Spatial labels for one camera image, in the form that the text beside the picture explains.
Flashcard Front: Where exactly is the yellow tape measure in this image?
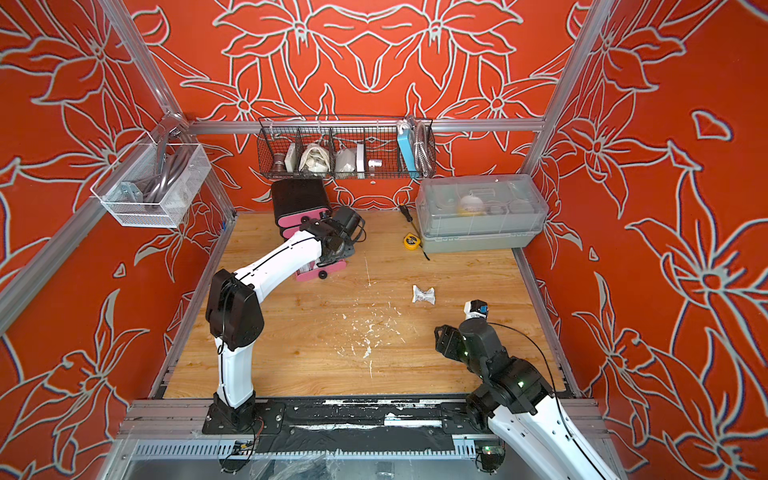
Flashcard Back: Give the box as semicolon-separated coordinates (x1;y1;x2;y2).
403;233;421;251

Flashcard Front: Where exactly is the black handled screwdriver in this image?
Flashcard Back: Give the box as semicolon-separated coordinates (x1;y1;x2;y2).
398;204;430;261

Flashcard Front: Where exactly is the pink bottom drawer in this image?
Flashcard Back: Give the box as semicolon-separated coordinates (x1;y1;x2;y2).
294;260;347;282

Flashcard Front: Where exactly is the pink drawer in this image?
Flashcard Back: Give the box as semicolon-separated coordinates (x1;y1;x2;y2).
276;207;331;229
294;260;347;282
280;223;304;240

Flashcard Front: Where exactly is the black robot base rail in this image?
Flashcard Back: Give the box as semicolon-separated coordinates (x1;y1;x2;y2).
202;394;498;454

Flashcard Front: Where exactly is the white cookie packet right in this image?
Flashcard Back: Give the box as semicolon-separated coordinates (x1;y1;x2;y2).
412;285;436;305

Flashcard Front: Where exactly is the black wire wall basket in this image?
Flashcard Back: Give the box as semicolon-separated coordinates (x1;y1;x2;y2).
257;115;437;180

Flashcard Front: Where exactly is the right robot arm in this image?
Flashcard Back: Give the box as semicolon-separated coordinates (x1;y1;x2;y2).
434;317;619;479

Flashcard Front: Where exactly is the blue box in basket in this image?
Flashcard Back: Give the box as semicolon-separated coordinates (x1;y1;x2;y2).
396;118;419;178

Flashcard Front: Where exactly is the clear plastic wall bin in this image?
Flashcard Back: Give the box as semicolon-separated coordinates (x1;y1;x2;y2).
91;133;211;229

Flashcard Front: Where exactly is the white cloth in basket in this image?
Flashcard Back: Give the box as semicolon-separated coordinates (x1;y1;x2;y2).
299;143;332;174

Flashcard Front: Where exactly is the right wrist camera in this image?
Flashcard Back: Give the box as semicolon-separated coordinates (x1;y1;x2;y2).
464;300;489;320

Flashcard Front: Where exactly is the black pink drawer cabinet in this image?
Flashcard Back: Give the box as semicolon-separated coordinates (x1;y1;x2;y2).
271;178;331;230

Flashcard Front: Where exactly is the grey plastic storage box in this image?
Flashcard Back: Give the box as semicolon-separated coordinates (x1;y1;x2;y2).
416;174;549;254

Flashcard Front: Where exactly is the pink top drawer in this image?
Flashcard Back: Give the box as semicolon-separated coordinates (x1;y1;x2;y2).
276;207;331;229

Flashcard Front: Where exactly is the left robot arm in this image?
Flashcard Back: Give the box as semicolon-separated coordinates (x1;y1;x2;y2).
202;207;365;435

